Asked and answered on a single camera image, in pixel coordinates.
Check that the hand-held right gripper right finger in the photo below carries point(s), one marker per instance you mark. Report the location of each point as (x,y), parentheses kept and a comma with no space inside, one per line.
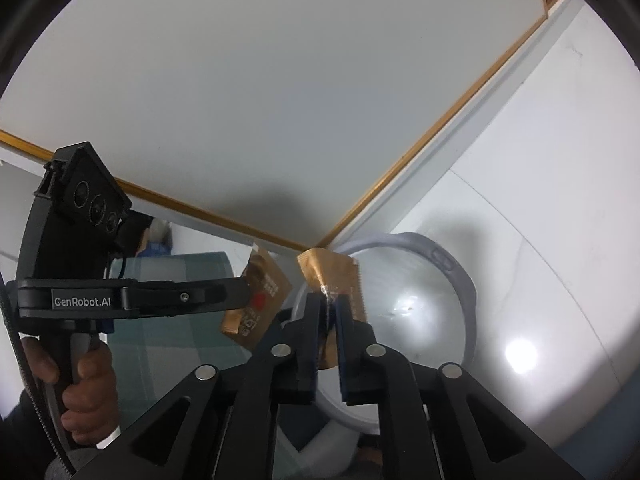
(344,360)

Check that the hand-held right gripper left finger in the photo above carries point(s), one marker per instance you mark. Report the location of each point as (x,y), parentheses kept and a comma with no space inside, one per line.
(307,350)

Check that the person's left hand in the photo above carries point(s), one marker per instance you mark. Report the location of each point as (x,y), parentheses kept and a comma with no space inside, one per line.
(95,360)

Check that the gold foil wrapper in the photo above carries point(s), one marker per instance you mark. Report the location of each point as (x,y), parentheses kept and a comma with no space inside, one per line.
(330,270)

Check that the teal checked tablecloth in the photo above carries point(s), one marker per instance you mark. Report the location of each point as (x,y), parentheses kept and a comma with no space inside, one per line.
(165,320)

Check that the gold wrapper with red print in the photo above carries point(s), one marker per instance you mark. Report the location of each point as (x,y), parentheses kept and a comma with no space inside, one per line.
(260,310)

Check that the person's left forearm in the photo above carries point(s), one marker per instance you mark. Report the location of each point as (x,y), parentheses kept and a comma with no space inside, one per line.
(20,440)

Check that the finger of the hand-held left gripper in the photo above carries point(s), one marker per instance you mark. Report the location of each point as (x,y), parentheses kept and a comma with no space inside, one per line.
(200,296)

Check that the white round trash bin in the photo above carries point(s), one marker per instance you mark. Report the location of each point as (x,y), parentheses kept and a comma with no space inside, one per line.
(410,280)

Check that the gold wall trim strip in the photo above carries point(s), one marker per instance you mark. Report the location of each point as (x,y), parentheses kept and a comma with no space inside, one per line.
(200,214)
(450,109)

